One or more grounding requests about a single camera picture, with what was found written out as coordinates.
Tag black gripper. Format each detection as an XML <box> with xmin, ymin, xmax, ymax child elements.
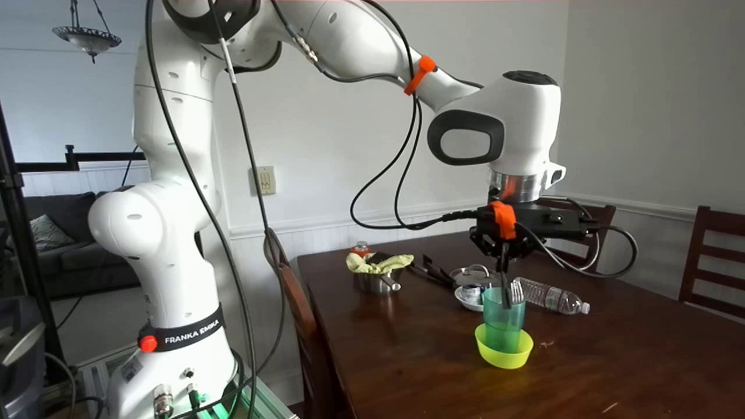
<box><xmin>467</xmin><ymin>203</ymin><xmax>548</xmax><ymax>290</ymax></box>

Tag translucent green plastic cup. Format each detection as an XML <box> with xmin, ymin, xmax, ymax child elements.
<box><xmin>480</xmin><ymin>281</ymin><xmax>528</xmax><ymax>353</ymax></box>

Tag clear plastic water bottle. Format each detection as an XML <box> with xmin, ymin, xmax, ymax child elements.
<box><xmin>516</xmin><ymin>275</ymin><xmax>593</xmax><ymax>319</ymax></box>

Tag black kitchen tongs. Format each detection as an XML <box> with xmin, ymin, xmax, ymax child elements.
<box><xmin>419</xmin><ymin>253</ymin><xmax>460</xmax><ymax>290</ymax></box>

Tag yellow-green plastic bowl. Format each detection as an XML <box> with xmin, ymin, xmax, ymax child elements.
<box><xmin>472</xmin><ymin>320</ymin><xmax>536</xmax><ymax>373</ymax></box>

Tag dark slatted wooden chair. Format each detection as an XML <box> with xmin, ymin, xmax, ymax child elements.
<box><xmin>677</xmin><ymin>205</ymin><xmax>745</xmax><ymax>320</ymax></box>
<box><xmin>532</xmin><ymin>200</ymin><xmax>620</xmax><ymax>271</ymax></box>

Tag yellow toy on table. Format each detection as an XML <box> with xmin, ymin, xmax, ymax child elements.
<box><xmin>345</xmin><ymin>247</ymin><xmax>417</xmax><ymax>278</ymax></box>

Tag brown curved-back wooden chair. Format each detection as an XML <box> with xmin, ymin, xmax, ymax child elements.
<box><xmin>261</xmin><ymin>225</ymin><xmax>336</xmax><ymax>419</ymax></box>

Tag green robot mounting platform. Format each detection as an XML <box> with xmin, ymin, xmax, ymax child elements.
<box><xmin>184</xmin><ymin>369</ymin><xmax>298</xmax><ymax>419</ymax></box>

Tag dark grey sofa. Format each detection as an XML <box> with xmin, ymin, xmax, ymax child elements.
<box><xmin>20</xmin><ymin>188</ymin><xmax>142</xmax><ymax>300</ymax></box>

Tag black horizontal boom bar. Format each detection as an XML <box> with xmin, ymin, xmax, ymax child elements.
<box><xmin>14</xmin><ymin>141</ymin><xmax>148</xmax><ymax>175</ymax></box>

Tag grey sofa pillow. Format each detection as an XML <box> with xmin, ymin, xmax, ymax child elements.
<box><xmin>28</xmin><ymin>212</ymin><xmax>80</xmax><ymax>253</ymax></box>

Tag hanging ceiling chandelier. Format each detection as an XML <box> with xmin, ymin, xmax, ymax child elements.
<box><xmin>52</xmin><ymin>0</ymin><xmax>124</xmax><ymax>65</ymax></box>

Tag black tripod stand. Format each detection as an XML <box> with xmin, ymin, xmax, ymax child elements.
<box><xmin>0</xmin><ymin>101</ymin><xmax>66</xmax><ymax>390</ymax></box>

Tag orange gripper cable bracket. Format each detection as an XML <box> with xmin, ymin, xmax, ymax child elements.
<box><xmin>489</xmin><ymin>200</ymin><xmax>518</xmax><ymax>241</ymax></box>

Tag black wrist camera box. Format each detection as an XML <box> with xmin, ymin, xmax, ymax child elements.
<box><xmin>532</xmin><ymin>196</ymin><xmax>605</xmax><ymax>241</ymax></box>

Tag black forearm gripper cable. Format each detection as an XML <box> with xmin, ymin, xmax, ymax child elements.
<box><xmin>346</xmin><ymin>0</ymin><xmax>641</xmax><ymax>281</ymax></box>

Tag orange cable clip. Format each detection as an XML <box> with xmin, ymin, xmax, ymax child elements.
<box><xmin>402</xmin><ymin>54</ymin><xmax>439</xmax><ymax>98</ymax></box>

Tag beige wall switch plate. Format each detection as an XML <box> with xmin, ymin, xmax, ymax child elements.
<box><xmin>248</xmin><ymin>163</ymin><xmax>279</xmax><ymax>198</ymax></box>

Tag straight black hanging cable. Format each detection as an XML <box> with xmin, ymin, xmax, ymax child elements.
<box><xmin>217</xmin><ymin>33</ymin><xmax>290</xmax><ymax>374</ymax></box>

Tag long black looping cable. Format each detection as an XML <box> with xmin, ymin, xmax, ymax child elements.
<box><xmin>142</xmin><ymin>0</ymin><xmax>262</xmax><ymax>419</ymax></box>

